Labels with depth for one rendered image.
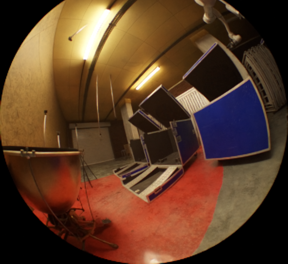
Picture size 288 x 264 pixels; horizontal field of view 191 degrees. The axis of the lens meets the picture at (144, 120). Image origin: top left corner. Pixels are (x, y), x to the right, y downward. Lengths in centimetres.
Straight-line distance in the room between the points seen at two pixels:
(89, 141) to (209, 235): 683
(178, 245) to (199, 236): 14
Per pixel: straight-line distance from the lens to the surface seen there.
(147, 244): 84
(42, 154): 42
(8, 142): 160
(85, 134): 681
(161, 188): 121
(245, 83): 117
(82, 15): 257
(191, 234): 82
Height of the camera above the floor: 76
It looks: 14 degrees up
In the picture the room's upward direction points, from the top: 16 degrees counter-clockwise
